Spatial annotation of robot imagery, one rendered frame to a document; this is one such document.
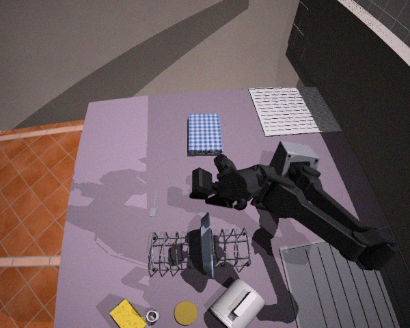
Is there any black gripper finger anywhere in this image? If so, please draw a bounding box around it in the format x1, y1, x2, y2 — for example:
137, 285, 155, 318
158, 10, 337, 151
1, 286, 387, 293
205, 195, 233, 208
189, 192, 208, 200

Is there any blue checkered towel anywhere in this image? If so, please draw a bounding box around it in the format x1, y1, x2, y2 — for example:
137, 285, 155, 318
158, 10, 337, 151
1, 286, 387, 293
189, 113, 223, 154

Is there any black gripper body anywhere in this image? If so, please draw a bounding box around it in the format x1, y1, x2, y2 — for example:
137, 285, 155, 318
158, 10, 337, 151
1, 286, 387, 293
192, 167, 247, 210

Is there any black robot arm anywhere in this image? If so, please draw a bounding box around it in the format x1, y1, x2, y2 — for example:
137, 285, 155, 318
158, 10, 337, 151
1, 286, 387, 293
214, 154, 398, 271

